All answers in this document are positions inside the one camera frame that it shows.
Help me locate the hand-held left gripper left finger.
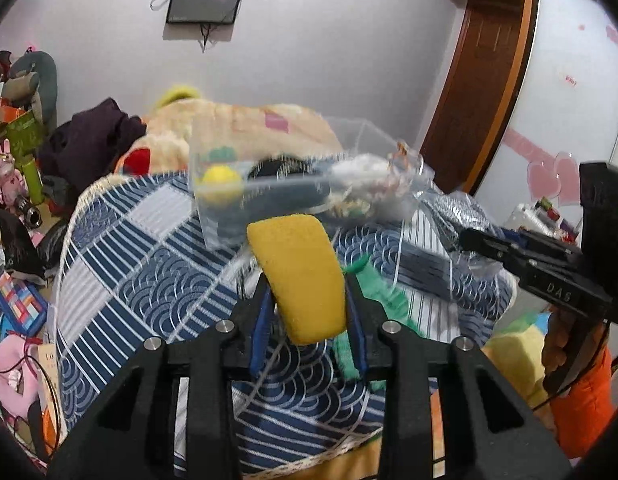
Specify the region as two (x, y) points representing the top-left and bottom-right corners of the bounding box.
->
(48, 274), (276, 480)

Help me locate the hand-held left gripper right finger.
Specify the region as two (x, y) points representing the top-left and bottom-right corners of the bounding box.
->
(341, 269), (574, 480)

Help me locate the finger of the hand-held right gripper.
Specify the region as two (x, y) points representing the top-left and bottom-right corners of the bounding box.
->
(458, 227), (581, 282)

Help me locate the yellow sponge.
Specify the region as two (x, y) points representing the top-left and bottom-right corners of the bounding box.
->
(246, 214), (348, 347)

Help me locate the clear plastic box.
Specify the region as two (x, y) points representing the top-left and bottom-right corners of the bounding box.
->
(188, 114), (426, 252)

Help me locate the person's orange-sleeved right forearm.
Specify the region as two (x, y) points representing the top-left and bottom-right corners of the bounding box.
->
(548, 344), (616, 461)

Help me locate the person's right hand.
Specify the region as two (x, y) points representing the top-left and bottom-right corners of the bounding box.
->
(541, 309), (571, 387)

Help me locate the green fuzzy cloth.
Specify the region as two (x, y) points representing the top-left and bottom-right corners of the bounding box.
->
(333, 254), (426, 393)

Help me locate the silver patterned bag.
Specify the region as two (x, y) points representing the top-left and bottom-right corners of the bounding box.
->
(422, 191), (492, 263)

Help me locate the yellow plush cushion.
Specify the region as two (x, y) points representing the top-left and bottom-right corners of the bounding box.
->
(483, 312), (557, 407)

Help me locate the blue patterned blanket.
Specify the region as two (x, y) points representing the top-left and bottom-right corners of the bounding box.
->
(53, 169), (521, 477)

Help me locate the clear plastic bag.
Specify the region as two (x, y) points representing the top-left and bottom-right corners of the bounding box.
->
(327, 141), (436, 223)

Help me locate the black object in box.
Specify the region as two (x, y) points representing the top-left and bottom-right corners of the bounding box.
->
(245, 157), (332, 223)

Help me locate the yellow ball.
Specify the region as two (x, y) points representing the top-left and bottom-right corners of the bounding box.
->
(201, 164), (243, 207)

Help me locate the white wardrobe door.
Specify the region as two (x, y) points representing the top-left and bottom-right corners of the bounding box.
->
(463, 0), (618, 243)

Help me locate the wooden door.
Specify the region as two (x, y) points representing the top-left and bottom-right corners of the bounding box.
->
(418, 0), (536, 197)

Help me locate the small green object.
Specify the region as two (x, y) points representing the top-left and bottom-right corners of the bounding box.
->
(208, 145), (239, 165)

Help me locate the large cream plush toy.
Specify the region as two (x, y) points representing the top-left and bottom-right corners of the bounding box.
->
(114, 99), (346, 177)

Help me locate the pink plush toy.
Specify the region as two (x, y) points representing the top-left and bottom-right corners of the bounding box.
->
(0, 334), (46, 423)

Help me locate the dark clothing pile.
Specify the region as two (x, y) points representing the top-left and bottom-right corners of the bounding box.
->
(38, 97), (148, 186)

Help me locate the pink rabbit toy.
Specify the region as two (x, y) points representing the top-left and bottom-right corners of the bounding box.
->
(0, 137), (28, 210)

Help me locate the grey plush toy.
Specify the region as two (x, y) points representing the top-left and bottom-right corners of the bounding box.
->
(7, 52), (58, 128)

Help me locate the black wall monitor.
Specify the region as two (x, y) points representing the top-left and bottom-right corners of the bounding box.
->
(165, 0), (246, 27)

